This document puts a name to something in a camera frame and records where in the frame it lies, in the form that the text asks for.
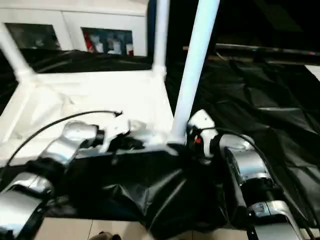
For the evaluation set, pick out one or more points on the white plastic table top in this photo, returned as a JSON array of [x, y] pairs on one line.
[[87, 100]]

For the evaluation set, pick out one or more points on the white plastic table leg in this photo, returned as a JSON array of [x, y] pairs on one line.
[[15, 55], [195, 62], [161, 35]]

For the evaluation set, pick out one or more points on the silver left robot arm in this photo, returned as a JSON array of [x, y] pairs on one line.
[[62, 147]]

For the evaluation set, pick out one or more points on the black work mat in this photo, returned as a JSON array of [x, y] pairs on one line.
[[262, 105]]

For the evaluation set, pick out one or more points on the gold piano label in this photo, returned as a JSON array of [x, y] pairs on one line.
[[186, 48]]

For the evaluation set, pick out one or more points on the black robot foot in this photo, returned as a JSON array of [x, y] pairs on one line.
[[106, 236]]

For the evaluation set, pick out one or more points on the white glass-door cabinet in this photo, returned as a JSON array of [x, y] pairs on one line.
[[75, 17]]

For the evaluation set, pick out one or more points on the black piano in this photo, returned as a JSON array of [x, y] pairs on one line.
[[262, 22]]

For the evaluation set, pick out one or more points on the white flat board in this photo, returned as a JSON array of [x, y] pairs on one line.
[[314, 72]]

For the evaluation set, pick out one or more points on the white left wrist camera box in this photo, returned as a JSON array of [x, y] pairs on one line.
[[117, 130]]

